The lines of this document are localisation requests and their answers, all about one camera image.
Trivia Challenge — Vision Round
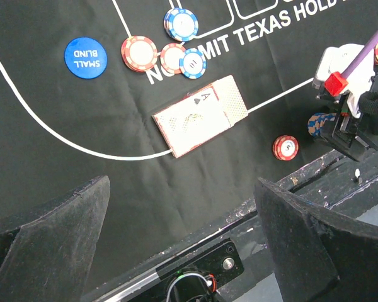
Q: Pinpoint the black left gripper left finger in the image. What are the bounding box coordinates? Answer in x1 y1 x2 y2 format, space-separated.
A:
0 176 110 301

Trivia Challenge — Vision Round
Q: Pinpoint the blue small blind button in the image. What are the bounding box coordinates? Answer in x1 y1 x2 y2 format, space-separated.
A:
64 36 108 79

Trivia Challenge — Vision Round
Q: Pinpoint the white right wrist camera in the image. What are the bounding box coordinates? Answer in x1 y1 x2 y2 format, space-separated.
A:
311 43 376 119

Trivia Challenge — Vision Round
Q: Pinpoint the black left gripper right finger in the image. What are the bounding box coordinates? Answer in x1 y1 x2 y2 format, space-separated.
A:
254 178 378 301

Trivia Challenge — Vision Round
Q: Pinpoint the red playing card deck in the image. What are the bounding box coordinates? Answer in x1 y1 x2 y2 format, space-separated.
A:
152 75 248 158

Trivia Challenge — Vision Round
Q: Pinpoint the red poker chip stack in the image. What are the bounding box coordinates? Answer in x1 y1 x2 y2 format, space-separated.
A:
272 135 299 161

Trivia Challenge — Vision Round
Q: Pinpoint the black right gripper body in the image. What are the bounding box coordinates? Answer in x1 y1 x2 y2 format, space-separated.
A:
314 73 378 161

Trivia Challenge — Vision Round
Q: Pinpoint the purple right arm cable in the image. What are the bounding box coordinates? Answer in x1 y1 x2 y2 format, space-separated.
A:
341 14 378 79

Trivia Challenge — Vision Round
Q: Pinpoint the black texas holdem poker mat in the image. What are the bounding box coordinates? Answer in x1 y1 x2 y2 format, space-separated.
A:
0 1 378 291

